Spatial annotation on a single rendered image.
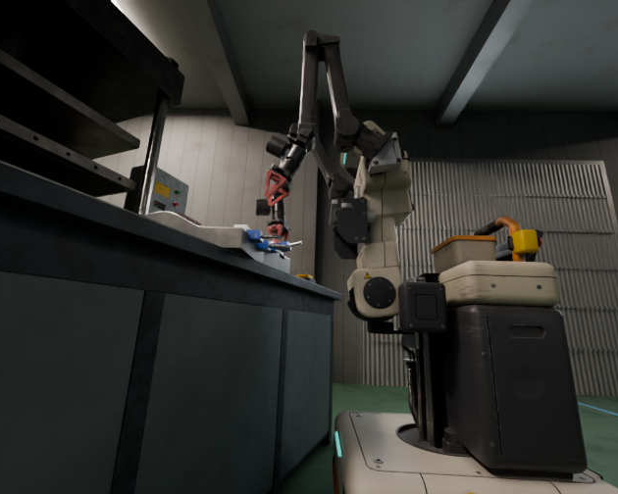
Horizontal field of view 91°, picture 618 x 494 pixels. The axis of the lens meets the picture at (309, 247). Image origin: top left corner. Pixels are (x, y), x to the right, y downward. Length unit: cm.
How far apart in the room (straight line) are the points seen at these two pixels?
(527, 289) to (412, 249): 290
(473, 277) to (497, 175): 372
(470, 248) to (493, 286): 22
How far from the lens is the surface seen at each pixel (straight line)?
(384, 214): 112
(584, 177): 520
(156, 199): 196
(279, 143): 103
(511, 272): 99
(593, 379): 465
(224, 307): 89
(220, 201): 414
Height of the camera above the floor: 62
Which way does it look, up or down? 14 degrees up
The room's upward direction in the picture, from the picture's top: 2 degrees clockwise
